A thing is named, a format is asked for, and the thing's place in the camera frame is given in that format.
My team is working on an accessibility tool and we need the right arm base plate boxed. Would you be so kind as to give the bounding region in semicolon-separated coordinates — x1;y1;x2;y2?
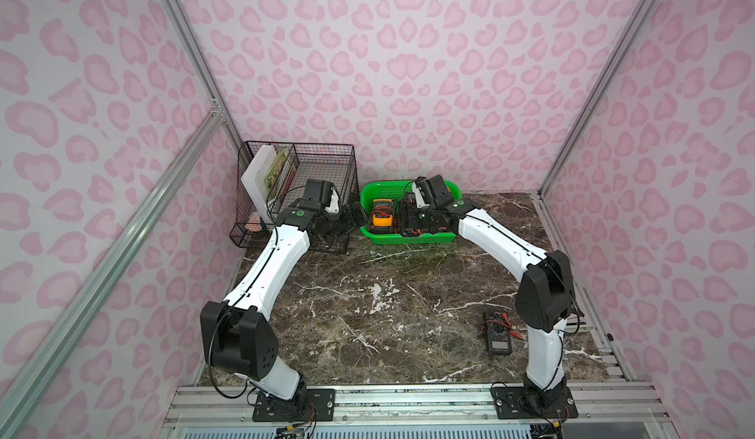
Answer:
490;385;580;422

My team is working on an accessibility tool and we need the yellow multimeter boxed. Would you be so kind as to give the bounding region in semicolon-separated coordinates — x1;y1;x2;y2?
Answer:
368;198;397;235

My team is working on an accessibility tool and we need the green plastic basket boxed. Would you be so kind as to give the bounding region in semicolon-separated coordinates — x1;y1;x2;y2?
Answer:
360;180;456;246

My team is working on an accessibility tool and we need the black clamp multimeter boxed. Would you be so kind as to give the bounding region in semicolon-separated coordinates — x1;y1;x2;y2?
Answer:
481;311;521;356

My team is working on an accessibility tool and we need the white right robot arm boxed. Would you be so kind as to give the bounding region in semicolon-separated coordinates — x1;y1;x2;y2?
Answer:
411;176;578;397

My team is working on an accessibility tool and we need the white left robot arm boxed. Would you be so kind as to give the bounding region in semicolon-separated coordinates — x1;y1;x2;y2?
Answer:
200;179;367;404

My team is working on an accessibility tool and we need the white stapler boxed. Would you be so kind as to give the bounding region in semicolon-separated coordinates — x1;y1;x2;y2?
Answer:
565;313;594;335

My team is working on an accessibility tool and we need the black wire mesh rack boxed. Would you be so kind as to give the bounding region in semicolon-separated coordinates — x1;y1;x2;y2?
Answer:
230;140;359;250

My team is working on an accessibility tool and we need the white board in rack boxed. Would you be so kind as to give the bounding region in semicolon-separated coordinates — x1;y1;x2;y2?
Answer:
241;144;277;224

